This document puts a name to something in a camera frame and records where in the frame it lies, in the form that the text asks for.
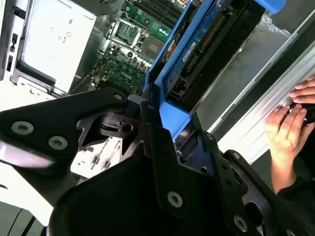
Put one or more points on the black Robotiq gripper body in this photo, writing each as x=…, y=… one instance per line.
x=110, y=201

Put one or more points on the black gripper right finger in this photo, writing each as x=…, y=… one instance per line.
x=226, y=177

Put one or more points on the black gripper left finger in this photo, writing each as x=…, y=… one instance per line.
x=49, y=118

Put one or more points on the hard disk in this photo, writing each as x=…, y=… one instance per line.
x=172, y=118

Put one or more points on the small round black tool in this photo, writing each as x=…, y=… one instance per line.
x=310, y=115

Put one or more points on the person's right hand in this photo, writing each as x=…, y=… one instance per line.
x=283, y=132

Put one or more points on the person's left hand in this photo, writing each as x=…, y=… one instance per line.
x=306, y=91

